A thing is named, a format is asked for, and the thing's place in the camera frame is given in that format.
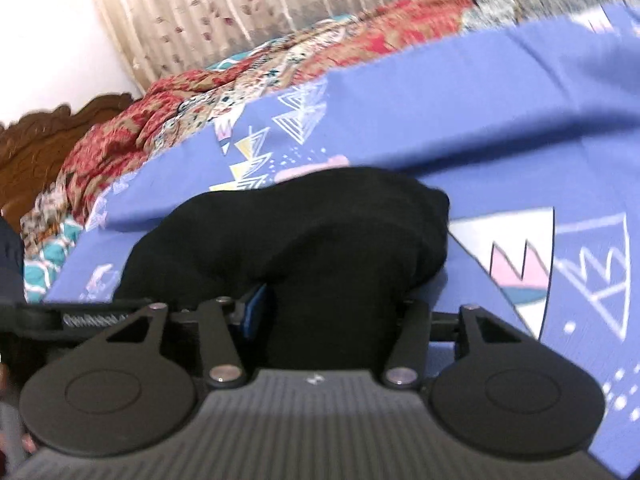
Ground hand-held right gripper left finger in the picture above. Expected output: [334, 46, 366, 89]
[105, 284, 271, 390]

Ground dark navy cloth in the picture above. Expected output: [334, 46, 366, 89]
[0, 217, 27, 306]

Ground grey patterned cloth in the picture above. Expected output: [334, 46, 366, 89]
[470, 0, 640, 28]

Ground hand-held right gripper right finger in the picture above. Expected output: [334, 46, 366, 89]
[382, 300, 516, 390]

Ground red floral blanket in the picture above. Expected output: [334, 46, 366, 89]
[20, 0, 481, 261]

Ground carved wooden headboard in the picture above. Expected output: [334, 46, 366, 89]
[0, 92, 145, 235]

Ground blue printed bedsheet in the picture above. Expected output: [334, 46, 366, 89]
[47, 2, 640, 480]

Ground teal patterned cloth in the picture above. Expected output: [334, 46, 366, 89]
[22, 220, 85, 303]

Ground black pants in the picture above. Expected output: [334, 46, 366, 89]
[114, 166, 451, 372]

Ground beige patterned curtain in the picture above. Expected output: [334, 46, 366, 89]
[90, 0, 581, 95]

